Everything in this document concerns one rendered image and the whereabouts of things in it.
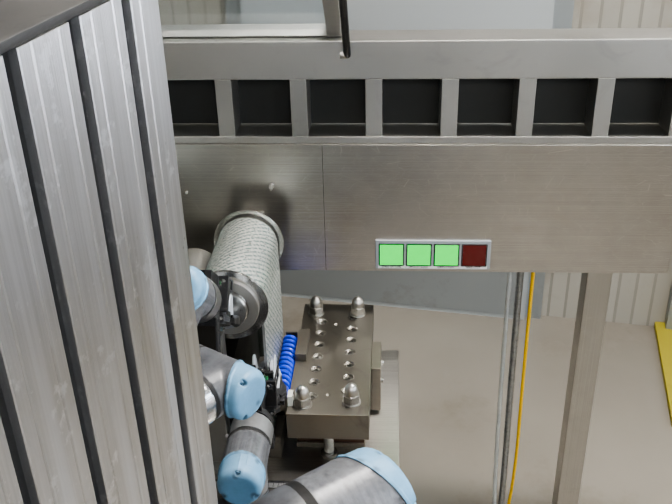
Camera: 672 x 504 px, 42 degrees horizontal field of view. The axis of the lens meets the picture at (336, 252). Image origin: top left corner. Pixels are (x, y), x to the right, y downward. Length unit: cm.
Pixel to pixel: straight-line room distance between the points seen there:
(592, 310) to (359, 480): 120
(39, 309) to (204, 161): 153
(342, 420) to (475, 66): 74
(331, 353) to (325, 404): 17
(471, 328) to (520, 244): 192
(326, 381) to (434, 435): 150
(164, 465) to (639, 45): 147
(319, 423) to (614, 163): 80
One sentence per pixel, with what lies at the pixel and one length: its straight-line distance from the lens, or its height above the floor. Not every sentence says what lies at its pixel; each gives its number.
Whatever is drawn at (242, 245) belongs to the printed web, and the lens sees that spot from 169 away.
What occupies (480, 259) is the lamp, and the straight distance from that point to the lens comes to 191.
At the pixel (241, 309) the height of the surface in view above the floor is 126.
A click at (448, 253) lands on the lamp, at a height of 119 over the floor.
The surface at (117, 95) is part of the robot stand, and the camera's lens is 39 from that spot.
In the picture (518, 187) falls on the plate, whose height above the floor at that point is 134.
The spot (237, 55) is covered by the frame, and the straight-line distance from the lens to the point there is 177.
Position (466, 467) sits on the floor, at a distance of 312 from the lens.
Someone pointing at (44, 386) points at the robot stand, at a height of 190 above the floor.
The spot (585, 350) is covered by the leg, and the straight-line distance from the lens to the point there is 229.
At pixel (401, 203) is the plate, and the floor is 131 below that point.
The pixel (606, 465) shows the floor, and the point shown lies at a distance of 322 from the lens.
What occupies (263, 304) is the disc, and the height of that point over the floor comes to 125.
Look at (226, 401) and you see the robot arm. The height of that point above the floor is 138.
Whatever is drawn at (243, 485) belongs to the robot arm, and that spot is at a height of 112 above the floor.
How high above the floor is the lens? 210
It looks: 29 degrees down
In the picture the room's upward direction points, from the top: 2 degrees counter-clockwise
